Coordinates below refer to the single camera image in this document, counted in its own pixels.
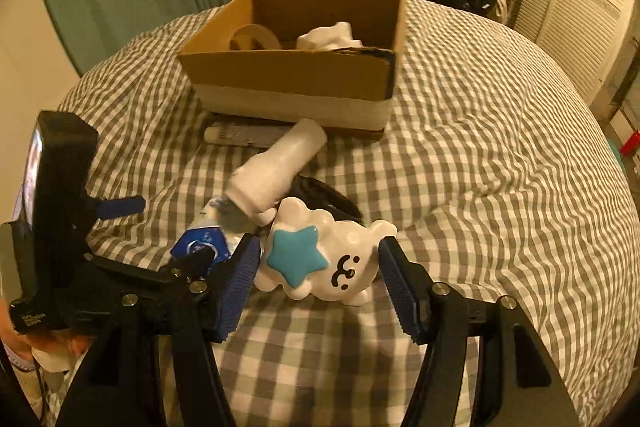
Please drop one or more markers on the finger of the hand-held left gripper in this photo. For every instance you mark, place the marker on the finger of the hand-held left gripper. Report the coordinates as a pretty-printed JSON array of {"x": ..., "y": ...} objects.
[
  {"x": 122, "y": 206},
  {"x": 196, "y": 263}
]

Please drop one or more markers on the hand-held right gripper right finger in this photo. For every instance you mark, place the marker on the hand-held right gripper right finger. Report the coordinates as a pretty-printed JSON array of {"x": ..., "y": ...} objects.
[{"x": 400, "y": 292}]

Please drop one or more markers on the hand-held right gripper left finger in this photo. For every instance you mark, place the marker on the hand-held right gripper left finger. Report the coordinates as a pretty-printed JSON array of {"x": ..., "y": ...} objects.
[{"x": 240, "y": 288}]

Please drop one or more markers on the blue and white tube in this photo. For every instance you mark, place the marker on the blue and white tube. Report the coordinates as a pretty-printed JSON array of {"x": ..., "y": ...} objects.
[{"x": 200, "y": 239}]

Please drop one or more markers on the white toy with blue star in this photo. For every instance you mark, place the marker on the white toy with blue star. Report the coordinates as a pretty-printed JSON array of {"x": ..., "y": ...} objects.
[{"x": 350, "y": 247}]

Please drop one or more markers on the cardboard box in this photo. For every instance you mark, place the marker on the cardboard box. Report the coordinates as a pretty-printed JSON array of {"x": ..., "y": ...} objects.
[{"x": 280, "y": 77}]

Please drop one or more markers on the person's left forearm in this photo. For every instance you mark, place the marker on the person's left forearm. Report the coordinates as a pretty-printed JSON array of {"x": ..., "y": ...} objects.
[{"x": 45, "y": 349}]

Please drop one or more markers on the white plastic bottle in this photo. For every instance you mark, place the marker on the white plastic bottle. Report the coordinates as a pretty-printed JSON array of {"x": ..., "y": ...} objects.
[{"x": 275, "y": 167}]

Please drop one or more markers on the white slim tube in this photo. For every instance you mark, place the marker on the white slim tube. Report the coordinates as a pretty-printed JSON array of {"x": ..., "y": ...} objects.
[{"x": 235, "y": 136}]

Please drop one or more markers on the grey checked blanket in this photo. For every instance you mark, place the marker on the grey checked blanket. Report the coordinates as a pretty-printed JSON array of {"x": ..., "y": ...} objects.
[{"x": 475, "y": 132}]

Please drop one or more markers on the cardboard tape roll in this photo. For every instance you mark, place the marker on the cardboard tape roll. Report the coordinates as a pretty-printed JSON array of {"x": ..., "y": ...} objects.
[{"x": 252, "y": 38}]

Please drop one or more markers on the white figurine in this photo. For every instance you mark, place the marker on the white figurine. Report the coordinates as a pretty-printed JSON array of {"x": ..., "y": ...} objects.
[{"x": 327, "y": 38}]

